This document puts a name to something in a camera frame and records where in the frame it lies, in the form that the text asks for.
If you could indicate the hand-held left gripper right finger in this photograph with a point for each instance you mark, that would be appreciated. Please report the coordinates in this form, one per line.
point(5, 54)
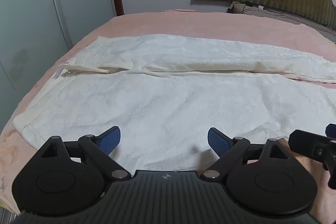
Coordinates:
point(218, 141)

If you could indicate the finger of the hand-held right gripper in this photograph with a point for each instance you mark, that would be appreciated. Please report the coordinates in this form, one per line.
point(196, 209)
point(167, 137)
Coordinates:
point(307, 144)
point(331, 129)

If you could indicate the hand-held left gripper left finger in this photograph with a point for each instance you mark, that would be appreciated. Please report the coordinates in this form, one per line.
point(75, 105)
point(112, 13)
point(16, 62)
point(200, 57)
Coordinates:
point(110, 140)

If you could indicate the white pants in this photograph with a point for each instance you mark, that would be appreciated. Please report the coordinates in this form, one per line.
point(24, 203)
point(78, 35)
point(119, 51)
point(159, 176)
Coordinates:
point(162, 108)

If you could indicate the grey bed sheet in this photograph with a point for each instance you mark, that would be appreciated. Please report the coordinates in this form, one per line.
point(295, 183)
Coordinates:
point(302, 19)

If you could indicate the pink blanket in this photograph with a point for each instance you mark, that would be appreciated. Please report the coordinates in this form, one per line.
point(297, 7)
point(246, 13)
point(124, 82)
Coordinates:
point(183, 22)

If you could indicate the flower-printed wardrobe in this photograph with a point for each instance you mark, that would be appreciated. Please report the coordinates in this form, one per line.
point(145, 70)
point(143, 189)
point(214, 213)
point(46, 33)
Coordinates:
point(39, 16)

